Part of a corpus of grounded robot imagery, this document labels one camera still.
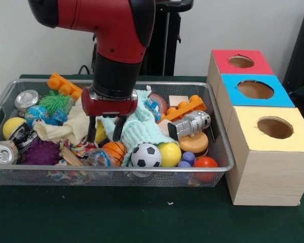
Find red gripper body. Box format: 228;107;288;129
81;87;139;118

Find black cable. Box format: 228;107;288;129
78;64;92;75

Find wooden box with three holes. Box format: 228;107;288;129
206;49;304;207

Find red ball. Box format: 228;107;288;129
193;156;219;182

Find black object by wall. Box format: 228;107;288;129
282;4;304;102

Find silver toy robot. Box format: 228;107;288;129
167;110;211;140

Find silver mesh bin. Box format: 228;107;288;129
0;78;236;188

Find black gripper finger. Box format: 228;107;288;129
112;115;127;142
87;115;98;143

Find cream cloth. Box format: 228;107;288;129
34;97;91;146

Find colourful patterned cloth scrunchie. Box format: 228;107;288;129
60;138;99;158

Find yellow ball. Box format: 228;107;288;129
157;142;182;167

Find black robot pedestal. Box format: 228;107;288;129
91;0;195;76

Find black and white soccer ball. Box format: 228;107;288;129
131;143;163;168

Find small orange basketball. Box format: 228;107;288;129
102;141;128;167

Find purple spiky ball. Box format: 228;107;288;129
20;140;62;166

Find long orange toy brick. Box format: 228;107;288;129
47;72;84;100

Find dark green table cloth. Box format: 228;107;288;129
0;73;304;243

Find mint green cloth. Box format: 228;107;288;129
101;90;179;167

